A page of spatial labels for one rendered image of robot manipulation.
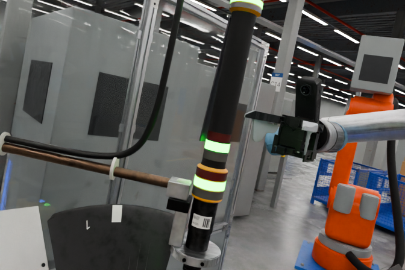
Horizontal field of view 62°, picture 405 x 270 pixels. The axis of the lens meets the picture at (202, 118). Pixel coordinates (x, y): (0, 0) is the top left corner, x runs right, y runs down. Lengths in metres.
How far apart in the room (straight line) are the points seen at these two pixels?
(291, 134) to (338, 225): 3.67
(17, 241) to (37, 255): 0.05
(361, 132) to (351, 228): 3.41
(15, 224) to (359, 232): 3.88
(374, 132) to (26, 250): 0.83
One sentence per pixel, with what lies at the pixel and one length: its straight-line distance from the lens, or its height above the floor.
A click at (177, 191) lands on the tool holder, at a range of 0.46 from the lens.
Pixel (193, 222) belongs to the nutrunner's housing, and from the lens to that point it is 0.47.
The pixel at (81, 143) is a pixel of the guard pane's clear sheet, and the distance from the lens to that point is 1.18.
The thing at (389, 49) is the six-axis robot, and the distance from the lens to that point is 4.36.
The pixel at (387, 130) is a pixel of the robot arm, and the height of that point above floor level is 1.68.
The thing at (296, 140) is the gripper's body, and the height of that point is 1.62.
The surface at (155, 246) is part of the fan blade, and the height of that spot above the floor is 1.40.
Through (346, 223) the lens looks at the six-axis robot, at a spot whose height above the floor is 0.62.
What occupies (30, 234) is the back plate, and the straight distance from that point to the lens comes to 0.82.
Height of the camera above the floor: 1.66
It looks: 3 degrees down
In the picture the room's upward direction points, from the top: 11 degrees clockwise
